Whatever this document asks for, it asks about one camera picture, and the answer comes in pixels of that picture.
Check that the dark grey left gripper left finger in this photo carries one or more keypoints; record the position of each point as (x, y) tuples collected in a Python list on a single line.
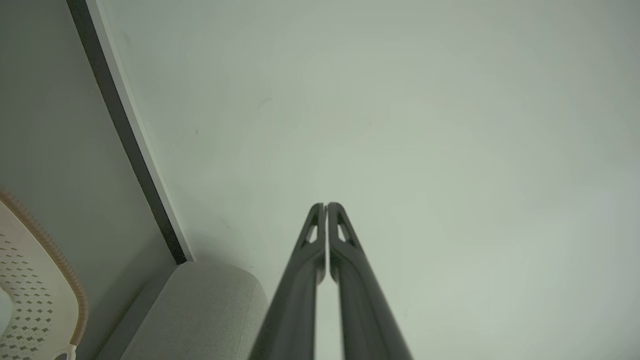
[(295, 310)]

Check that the light grey fabric sofa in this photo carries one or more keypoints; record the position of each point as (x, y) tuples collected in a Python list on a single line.
[(195, 315)]

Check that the cream perforated laundry basket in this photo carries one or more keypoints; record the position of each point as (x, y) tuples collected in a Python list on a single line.
[(45, 300)]

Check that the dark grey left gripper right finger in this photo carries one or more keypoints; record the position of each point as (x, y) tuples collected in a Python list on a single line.
[(367, 320)]

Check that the black and white baseboard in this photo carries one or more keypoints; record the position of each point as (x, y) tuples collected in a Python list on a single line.
[(132, 135)]

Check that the white fabric piece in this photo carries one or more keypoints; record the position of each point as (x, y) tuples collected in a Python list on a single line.
[(4, 312)]

